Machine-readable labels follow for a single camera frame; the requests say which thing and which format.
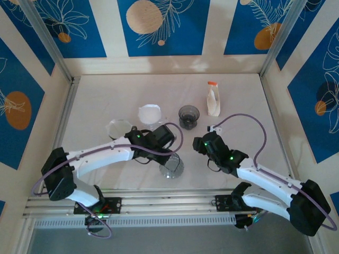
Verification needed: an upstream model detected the aluminium frame post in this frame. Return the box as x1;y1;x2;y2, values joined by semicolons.
259;0;309;77
20;0;74;81

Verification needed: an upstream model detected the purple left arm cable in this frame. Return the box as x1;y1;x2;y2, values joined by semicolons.
31;122;185;239

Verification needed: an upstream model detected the aluminium side rail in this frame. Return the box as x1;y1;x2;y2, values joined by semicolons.
43;76;80;186

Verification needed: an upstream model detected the white pouch with orange cap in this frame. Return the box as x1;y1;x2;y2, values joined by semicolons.
206;84;222;117

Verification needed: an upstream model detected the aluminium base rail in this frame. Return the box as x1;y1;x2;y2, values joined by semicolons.
25;189;313;215

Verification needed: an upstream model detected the clear glass dripper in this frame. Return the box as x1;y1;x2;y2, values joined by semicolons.
138;105;167;126

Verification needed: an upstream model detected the white slotted cable duct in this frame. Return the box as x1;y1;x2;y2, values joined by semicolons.
34;215;236;228

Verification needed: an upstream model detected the smoky grey glass server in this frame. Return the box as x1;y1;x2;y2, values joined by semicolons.
158;153;185;180

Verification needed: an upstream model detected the dark grey plastic dripper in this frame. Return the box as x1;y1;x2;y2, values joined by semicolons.
177;105;201;130

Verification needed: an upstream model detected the dark olive plastic dripper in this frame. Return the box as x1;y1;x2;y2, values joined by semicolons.
105;119;138;141

